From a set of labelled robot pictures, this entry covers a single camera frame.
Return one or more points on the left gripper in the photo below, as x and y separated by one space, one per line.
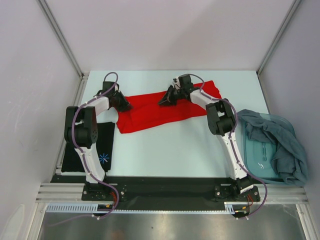
126 106

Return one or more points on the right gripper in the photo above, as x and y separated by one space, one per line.
168 99

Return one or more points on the red t shirt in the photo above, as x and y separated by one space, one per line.
147 113

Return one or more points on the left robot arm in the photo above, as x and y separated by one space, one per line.
81 131

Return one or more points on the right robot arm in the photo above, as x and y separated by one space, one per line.
222 121

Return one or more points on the folded black t shirt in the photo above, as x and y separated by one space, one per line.
71 161

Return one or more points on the teal plastic bin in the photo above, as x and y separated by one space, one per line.
258 158

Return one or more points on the grey blue t shirt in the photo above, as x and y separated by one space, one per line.
274 129

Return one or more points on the left aluminium frame post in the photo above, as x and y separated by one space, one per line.
57 31

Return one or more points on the aluminium frame post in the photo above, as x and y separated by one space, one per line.
293 9
57 31

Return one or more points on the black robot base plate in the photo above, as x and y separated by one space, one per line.
174 194

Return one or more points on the aluminium front rail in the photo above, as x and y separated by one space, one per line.
72 193

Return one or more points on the right aluminium frame post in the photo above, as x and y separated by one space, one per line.
293 9

